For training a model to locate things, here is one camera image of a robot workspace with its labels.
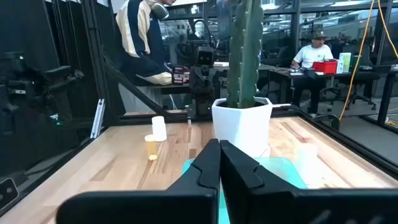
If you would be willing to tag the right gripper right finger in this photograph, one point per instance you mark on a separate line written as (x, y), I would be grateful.
(264, 205)

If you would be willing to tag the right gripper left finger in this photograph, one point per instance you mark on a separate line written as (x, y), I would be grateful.
(186, 202)

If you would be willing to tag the teal translucent plastic basket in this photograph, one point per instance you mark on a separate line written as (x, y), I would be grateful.
(280, 171)

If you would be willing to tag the yellow transparent pill bottle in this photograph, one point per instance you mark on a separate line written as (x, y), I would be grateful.
(151, 149)

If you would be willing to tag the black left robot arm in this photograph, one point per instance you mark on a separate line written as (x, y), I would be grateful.
(202, 105)

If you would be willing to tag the dark striped box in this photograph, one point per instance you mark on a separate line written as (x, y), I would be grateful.
(180, 74)

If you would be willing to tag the tall green cactus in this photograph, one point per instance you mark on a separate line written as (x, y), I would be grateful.
(245, 62)

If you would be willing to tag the white plant pot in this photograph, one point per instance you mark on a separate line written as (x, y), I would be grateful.
(242, 127)

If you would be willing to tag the person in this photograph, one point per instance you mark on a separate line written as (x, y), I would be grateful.
(312, 56)
(136, 31)

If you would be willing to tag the silver aluminium profile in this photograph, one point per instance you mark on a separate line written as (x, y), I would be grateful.
(98, 118)

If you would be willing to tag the red plastic bin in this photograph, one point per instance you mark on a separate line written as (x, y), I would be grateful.
(325, 67)

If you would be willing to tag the white and green box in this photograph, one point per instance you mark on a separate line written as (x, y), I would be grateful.
(344, 62)

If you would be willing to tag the black office chair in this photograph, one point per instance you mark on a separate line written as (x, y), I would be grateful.
(357, 82)

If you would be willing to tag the black office desk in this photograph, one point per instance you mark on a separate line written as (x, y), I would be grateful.
(367, 75)

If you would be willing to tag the black equipment stand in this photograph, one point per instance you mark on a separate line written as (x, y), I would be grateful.
(31, 87)

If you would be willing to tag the black mounted device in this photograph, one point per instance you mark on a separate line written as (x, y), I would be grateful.
(7, 193)

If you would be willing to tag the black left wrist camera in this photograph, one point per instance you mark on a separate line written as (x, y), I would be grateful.
(205, 56)

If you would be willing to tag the black rig frame post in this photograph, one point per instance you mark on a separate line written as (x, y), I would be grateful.
(96, 62)

